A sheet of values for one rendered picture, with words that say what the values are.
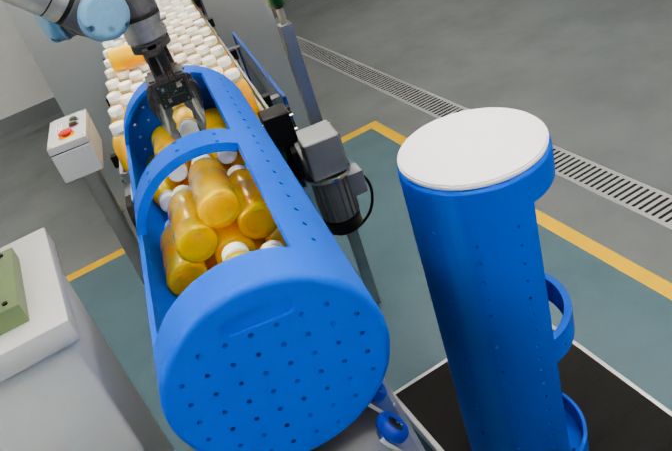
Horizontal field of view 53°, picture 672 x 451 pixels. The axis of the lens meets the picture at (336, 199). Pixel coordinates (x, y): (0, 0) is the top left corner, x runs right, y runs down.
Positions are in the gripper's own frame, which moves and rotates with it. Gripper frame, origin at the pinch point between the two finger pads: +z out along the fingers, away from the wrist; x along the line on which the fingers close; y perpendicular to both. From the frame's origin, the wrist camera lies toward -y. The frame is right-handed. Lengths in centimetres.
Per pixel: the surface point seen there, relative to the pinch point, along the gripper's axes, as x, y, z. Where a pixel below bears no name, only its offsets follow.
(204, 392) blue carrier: -9, 67, 4
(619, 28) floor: 243, -196, 116
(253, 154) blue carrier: 8.4, 30.5, -4.7
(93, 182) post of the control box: -30, -46, 21
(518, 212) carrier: 47, 40, 20
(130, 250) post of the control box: -30, -46, 45
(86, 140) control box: -24.7, -38.1, 7.2
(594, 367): 74, 13, 101
